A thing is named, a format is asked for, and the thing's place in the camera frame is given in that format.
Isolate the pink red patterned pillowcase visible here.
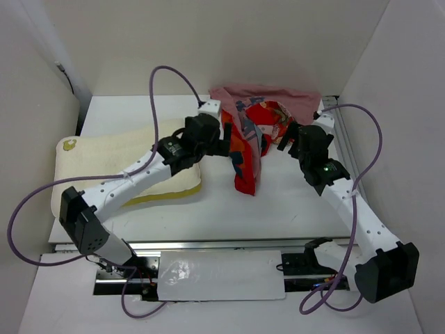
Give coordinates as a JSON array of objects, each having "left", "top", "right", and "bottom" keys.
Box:
[{"left": 209, "top": 84, "right": 321, "bottom": 196}]

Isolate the cream yellow pillow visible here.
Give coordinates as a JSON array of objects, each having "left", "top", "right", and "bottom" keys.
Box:
[{"left": 54, "top": 125, "right": 202, "bottom": 206}]

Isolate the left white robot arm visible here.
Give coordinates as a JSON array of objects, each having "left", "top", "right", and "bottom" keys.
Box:
[{"left": 59, "top": 113, "right": 232, "bottom": 278}]

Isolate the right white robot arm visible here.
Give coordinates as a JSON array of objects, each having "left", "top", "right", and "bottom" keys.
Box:
[{"left": 278, "top": 122, "right": 419, "bottom": 303}]

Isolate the white cover plate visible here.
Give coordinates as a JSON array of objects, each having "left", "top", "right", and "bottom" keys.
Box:
[{"left": 157, "top": 250, "right": 286, "bottom": 301}]

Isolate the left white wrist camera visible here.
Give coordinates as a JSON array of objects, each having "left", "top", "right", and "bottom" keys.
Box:
[{"left": 198, "top": 100, "right": 221, "bottom": 118}]

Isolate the aluminium side rail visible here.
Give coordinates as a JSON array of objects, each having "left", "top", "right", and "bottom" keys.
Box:
[{"left": 321, "top": 95, "right": 368, "bottom": 202}]

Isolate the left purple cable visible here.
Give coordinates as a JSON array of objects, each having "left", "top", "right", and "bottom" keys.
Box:
[{"left": 6, "top": 65, "right": 209, "bottom": 319}]

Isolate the wall cable with plug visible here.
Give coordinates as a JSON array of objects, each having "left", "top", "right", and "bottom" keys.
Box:
[{"left": 54, "top": 61, "right": 76, "bottom": 95}]

